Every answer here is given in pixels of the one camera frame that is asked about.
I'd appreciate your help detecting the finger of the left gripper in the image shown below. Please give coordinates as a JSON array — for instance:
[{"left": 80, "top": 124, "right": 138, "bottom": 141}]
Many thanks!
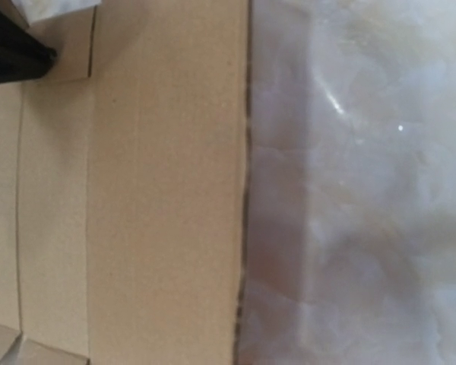
[{"left": 0, "top": 11, "right": 57, "bottom": 84}]

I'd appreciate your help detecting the brown cardboard box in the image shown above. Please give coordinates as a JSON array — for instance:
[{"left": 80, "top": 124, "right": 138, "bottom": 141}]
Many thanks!
[{"left": 0, "top": 1, "right": 250, "bottom": 364}]

